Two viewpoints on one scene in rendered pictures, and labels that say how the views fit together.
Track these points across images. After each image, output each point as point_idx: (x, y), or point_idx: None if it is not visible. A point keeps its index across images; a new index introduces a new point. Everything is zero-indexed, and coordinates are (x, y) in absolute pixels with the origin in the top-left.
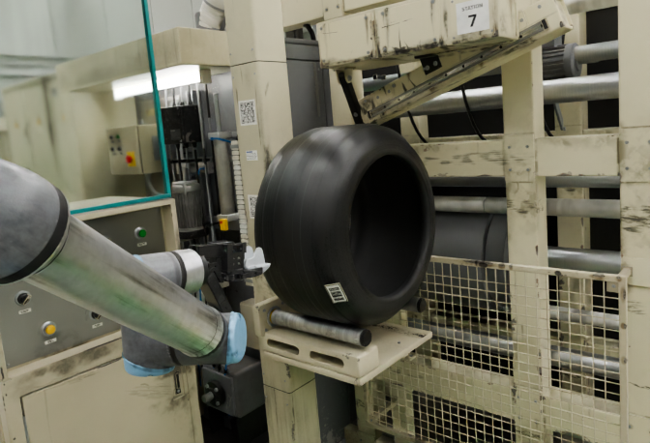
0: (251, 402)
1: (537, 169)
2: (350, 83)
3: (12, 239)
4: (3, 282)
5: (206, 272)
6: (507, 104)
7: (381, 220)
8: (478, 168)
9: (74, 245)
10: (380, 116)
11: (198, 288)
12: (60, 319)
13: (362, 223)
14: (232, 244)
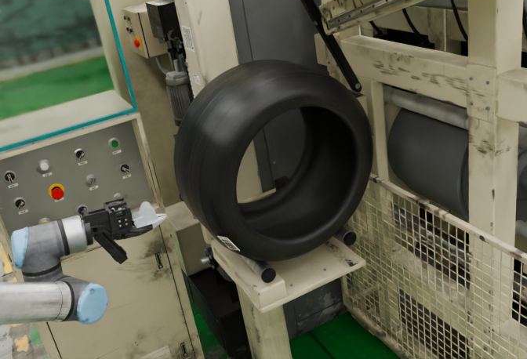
0: None
1: (497, 110)
2: None
3: None
4: None
5: (90, 237)
6: (471, 28)
7: (336, 139)
8: (444, 92)
9: None
10: (336, 29)
11: (85, 249)
12: (52, 215)
13: (316, 141)
14: (114, 212)
